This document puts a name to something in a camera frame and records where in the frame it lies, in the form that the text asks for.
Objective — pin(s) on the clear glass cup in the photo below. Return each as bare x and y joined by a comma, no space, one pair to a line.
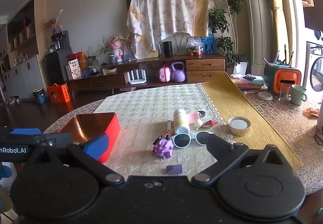
284,93

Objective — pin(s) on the gold jar lid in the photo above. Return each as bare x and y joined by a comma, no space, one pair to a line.
239,126

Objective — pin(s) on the purple spiky toy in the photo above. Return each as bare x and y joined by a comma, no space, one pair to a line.
163,147

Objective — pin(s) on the black clear round case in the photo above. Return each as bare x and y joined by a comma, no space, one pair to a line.
201,113

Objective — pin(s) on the green orange storage box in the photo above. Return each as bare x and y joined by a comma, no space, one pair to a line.
276,75

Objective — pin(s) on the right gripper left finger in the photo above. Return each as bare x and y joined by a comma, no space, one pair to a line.
86,156

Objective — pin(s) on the white yellow bottle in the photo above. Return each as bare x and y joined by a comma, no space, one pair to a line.
181,122

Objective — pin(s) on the white round coaster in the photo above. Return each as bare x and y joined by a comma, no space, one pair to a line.
266,96

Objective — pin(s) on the pink ribbed card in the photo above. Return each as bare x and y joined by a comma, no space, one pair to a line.
192,117

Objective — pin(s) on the potted green tree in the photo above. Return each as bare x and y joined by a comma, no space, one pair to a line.
223,21

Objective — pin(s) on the cream quilted table mat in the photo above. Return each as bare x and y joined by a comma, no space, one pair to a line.
143,116

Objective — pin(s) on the green mug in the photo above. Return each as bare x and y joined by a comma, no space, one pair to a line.
298,94

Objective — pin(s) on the floral cloth cover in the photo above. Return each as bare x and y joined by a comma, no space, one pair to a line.
152,21

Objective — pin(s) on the red foil wrapper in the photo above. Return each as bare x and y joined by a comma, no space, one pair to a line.
209,124

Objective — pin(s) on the blue trash bin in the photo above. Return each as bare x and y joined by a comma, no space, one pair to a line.
40,96

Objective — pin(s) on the pink plush doll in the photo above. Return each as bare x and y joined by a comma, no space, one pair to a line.
116,43

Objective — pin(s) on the red metal tin box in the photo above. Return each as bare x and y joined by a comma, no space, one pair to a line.
84,127

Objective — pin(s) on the wooden wall cabinet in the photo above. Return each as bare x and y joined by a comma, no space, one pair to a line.
22,66

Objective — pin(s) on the cream small knob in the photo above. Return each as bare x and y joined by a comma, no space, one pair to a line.
198,124

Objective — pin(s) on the yellow woven placemat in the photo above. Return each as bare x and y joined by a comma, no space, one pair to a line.
230,101

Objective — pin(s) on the black mini fridge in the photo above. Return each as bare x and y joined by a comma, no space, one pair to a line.
55,66

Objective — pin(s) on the pink toy case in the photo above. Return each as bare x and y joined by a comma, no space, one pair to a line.
164,74

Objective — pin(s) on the purple rectangular block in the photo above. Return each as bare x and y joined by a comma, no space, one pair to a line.
174,169

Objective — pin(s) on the purple kettlebell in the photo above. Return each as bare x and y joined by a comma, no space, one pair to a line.
178,75

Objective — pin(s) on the orange gift bag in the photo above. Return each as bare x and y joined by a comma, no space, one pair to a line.
58,93

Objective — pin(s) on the black speaker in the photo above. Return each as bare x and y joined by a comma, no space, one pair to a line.
167,48

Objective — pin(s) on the white sunglasses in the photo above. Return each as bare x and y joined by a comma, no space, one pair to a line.
182,140

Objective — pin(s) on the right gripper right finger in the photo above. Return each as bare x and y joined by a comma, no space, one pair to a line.
228,157

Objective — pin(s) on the wooden tv console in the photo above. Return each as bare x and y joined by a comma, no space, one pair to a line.
197,69

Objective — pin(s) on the white router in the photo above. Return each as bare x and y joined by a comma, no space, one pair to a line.
136,77

